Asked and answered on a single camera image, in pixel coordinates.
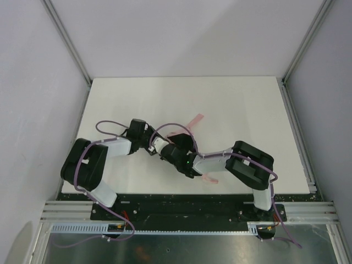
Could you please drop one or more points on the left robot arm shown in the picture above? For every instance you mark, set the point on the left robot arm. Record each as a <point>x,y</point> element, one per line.
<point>85,164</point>

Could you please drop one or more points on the right aluminium frame post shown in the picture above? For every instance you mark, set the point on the right aluminium frame post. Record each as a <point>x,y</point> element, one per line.
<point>308,38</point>

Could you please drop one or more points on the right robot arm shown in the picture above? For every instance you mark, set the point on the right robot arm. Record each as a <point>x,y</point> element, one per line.
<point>250,165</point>

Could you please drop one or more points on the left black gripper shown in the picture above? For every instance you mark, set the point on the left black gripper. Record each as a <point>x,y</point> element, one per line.
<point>141,136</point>

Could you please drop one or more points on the aluminium frame post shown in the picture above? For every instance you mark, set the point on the aluminium frame post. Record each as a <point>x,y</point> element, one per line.
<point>308,38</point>
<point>62,32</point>

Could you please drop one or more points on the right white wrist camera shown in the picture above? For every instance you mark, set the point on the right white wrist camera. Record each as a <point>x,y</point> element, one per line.
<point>158,144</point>

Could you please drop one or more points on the white slotted cable duct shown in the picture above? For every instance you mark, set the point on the white slotted cable duct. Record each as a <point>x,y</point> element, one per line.
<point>112,229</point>

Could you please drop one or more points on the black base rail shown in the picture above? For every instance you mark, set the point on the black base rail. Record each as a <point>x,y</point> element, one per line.
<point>202,212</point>

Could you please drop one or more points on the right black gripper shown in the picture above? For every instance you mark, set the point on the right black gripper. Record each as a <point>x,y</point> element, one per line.
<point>181,140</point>

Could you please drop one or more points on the pink folding umbrella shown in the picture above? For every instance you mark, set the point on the pink folding umbrella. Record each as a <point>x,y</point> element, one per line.
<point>189,126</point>

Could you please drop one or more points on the left aluminium frame post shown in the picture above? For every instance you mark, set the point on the left aluminium frame post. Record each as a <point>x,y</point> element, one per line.
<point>62,32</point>

